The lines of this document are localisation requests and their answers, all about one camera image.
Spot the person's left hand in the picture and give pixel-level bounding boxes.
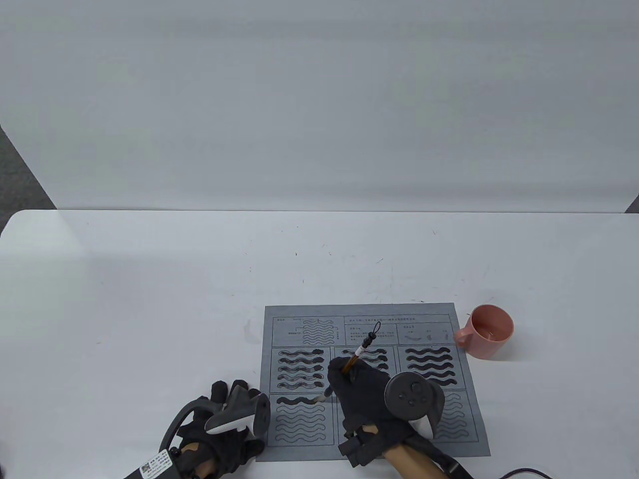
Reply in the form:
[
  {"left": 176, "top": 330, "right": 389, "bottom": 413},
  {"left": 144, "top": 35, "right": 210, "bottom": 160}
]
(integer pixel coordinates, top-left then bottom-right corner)
[{"left": 177, "top": 380, "right": 265, "bottom": 479}]

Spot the grey and white controller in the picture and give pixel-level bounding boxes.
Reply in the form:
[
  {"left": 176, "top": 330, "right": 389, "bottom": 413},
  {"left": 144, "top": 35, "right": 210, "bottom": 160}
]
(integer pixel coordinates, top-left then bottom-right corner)
[
  {"left": 159, "top": 387, "right": 271, "bottom": 450},
  {"left": 384, "top": 373, "right": 445, "bottom": 440}
]

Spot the black labelled left wrist camera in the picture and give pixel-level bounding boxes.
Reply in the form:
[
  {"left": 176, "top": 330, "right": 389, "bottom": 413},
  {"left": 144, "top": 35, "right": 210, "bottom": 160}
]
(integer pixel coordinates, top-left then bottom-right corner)
[{"left": 122, "top": 447, "right": 180, "bottom": 479}]

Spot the grey and white right controller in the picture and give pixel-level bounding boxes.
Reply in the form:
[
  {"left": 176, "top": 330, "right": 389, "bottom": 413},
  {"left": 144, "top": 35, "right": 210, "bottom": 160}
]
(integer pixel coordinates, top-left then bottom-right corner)
[{"left": 384, "top": 373, "right": 445, "bottom": 440}]

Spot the grey and white left controller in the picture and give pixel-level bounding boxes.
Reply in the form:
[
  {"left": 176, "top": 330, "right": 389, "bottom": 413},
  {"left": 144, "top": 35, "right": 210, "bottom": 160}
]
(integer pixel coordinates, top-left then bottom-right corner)
[{"left": 159, "top": 387, "right": 271, "bottom": 450}]

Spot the pink mug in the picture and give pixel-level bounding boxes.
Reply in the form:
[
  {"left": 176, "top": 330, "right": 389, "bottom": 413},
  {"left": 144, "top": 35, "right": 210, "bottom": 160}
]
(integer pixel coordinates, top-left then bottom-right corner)
[{"left": 454, "top": 305, "right": 514, "bottom": 359}]

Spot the person's right hand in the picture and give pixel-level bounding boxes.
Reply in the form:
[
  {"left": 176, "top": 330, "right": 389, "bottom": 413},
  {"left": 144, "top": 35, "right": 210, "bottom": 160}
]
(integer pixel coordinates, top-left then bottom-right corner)
[{"left": 327, "top": 357, "right": 415, "bottom": 450}]

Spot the white backdrop panel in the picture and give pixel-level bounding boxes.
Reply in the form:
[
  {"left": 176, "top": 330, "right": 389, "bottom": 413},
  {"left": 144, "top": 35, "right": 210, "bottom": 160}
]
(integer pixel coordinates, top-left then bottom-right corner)
[{"left": 0, "top": 0, "right": 639, "bottom": 214}]

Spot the grey water writing practice cloth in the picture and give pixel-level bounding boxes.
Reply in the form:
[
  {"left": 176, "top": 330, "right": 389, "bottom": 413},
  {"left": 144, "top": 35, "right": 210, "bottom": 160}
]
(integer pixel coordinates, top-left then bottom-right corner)
[{"left": 256, "top": 303, "right": 491, "bottom": 463}]

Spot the brown Chinese brush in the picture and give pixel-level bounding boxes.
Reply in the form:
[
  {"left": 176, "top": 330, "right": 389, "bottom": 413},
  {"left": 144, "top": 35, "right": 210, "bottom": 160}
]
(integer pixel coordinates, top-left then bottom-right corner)
[{"left": 319, "top": 322, "right": 383, "bottom": 404}]

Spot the black forearm strap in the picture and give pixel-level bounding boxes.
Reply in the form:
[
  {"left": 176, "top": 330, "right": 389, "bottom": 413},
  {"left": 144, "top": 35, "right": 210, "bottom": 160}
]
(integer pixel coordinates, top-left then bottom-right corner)
[{"left": 404, "top": 434, "right": 472, "bottom": 479}]

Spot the person's right forearm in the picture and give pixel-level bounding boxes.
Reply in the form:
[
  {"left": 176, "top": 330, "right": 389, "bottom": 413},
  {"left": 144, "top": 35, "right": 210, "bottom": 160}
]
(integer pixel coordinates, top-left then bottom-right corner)
[{"left": 384, "top": 444, "right": 450, "bottom": 479}]

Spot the dark bead bracelet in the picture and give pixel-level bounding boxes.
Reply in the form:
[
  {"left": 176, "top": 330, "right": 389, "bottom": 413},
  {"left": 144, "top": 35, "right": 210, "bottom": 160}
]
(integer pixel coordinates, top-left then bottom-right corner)
[{"left": 169, "top": 447, "right": 200, "bottom": 479}]

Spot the person's left forearm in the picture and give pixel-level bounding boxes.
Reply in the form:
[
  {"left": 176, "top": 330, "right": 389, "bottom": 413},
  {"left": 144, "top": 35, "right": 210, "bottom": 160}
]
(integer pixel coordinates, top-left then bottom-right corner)
[{"left": 180, "top": 444, "right": 216, "bottom": 479}]

